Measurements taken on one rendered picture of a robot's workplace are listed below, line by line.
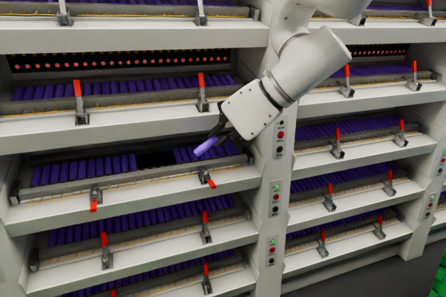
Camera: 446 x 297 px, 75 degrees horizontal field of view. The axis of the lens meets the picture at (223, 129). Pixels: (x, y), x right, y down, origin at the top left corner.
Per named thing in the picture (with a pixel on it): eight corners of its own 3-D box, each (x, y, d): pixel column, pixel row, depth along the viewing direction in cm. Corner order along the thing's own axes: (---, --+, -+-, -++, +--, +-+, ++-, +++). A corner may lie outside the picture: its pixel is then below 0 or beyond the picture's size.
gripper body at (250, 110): (255, 72, 57) (216, 107, 61) (287, 113, 56) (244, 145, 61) (264, 71, 64) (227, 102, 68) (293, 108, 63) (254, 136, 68)
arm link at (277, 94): (265, 67, 55) (253, 77, 57) (293, 104, 55) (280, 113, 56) (273, 66, 63) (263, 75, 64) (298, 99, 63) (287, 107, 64)
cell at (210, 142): (198, 158, 67) (220, 141, 67) (194, 152, 67) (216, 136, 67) (196, 154, 69) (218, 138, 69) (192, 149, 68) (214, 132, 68)
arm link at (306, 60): (263, 59, 58) (283, 93, 54) (318, 12, 53) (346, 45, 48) (282, 74, 65) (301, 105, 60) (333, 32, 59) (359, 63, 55)
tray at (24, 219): (259, 187, 83) (265, 162, 77) (10, 237, 63) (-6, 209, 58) (234, 144, 98) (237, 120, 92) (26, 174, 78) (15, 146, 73)
